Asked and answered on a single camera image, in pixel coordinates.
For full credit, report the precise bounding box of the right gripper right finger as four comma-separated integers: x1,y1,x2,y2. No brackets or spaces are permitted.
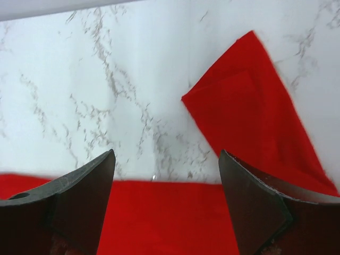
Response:
218,150,339,254

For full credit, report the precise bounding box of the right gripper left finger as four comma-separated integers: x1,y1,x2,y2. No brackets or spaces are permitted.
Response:
1,150,116,254

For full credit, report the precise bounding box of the red t shirt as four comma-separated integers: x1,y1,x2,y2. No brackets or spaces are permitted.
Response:
1,31,339,254

